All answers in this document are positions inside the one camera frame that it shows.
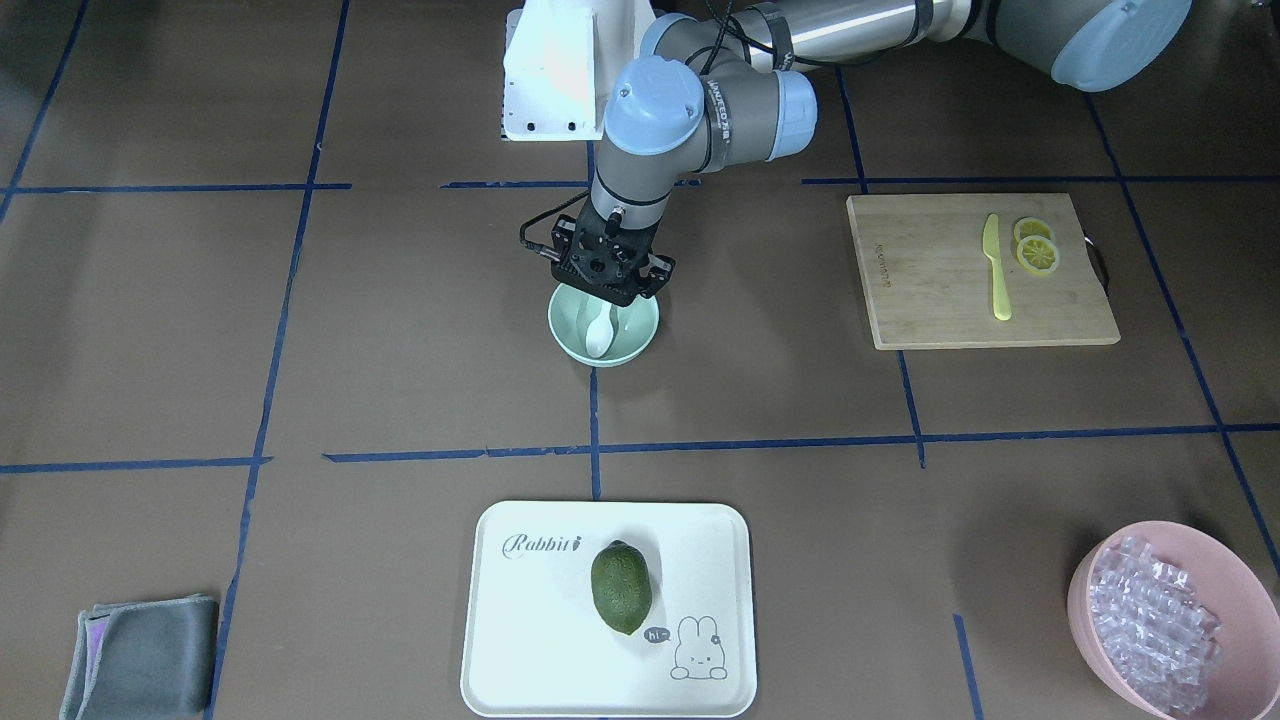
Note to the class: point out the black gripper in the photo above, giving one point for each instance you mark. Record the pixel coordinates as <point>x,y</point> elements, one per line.
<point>661,271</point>

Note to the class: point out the light green bowl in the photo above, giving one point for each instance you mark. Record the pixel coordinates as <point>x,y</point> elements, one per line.
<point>570,312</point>

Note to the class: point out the white plastic spoon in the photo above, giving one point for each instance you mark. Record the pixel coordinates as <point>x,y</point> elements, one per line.
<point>602,331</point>

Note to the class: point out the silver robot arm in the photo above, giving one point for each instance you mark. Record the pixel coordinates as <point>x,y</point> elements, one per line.
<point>703,95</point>

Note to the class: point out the pink bowl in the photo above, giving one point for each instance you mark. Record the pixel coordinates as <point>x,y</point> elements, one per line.
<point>1247,682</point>

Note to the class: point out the wooden cutting board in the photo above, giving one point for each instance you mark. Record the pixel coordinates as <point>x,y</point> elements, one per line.
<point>927,285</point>

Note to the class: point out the green lime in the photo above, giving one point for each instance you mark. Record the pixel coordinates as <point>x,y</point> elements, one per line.
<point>621,589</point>

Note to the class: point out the white rabbit tray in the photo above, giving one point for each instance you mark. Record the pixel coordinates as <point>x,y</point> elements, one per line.
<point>535,645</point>

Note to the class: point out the yellow plastic knife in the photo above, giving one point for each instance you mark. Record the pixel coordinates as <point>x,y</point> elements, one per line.
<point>1000,300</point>

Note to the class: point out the upper lemon slice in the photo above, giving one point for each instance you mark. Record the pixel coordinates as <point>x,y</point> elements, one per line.
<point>1032,226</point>

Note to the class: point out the grey folded cloth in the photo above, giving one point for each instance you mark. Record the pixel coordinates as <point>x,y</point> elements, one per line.
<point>143,660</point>

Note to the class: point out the clear ice cubes pile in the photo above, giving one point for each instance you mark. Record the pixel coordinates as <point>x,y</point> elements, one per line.
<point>1153,627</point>

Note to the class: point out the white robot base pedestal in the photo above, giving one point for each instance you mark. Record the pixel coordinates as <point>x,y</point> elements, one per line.
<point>560,62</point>

